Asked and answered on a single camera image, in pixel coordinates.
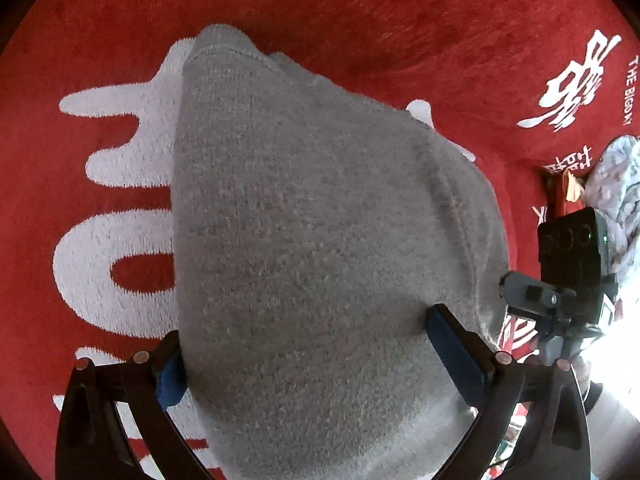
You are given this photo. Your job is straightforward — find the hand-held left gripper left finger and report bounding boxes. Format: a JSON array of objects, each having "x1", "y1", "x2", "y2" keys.
[{"x1": 54, "y1": 330, "x2": 216, "y2": 480}]

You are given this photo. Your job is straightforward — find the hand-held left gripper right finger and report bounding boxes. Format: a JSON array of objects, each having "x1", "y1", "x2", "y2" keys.
[{"x1": 425, "y1": 304, "x2": 593, "y2": 480}]

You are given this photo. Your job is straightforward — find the grey fleece garment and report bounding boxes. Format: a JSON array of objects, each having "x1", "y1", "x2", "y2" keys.
[{"x1": 170, "y1": 22, "x2": 512, "y2": 480}]

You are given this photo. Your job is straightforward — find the person's right hand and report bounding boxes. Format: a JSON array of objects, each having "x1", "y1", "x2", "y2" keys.
[{"x1": 570, "y1": 355, "x2": 594, "y2": 406}]

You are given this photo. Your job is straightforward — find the white patterned cloth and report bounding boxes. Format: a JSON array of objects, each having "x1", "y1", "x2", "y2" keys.
[{"x1": 584, "y1": 134, "x2": 640, "y2": 281}]

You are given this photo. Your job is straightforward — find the red blanket with white print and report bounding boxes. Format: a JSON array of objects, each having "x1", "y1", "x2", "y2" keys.
[{"x1": 0, "y1": 0, "x2": 640, "y2": 480}]

